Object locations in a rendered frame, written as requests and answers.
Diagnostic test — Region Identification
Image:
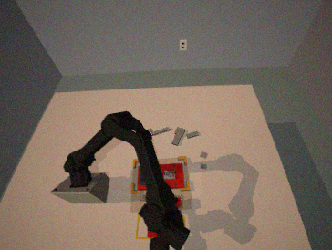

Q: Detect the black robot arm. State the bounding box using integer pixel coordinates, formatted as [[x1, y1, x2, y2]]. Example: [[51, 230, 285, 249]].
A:
[[63, 111, 190, 250]]

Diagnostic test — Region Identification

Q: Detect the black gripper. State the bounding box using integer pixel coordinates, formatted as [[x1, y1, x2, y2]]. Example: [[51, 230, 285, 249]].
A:
[[148, 227, 170, 250]]

